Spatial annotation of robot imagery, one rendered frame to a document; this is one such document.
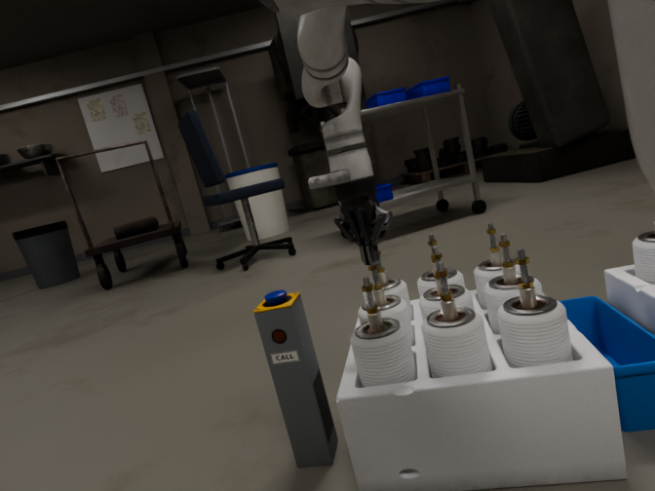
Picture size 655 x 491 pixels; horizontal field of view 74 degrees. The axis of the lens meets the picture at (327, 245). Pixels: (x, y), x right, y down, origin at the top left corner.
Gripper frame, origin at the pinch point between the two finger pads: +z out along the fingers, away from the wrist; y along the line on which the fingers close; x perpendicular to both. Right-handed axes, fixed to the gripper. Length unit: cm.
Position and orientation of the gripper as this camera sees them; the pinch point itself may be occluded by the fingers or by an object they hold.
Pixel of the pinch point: (369, 254)
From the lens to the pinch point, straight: 80.7
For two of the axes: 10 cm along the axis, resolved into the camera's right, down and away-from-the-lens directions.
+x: -7.0, 2.9, -6.5
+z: 2.3, 9.6, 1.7
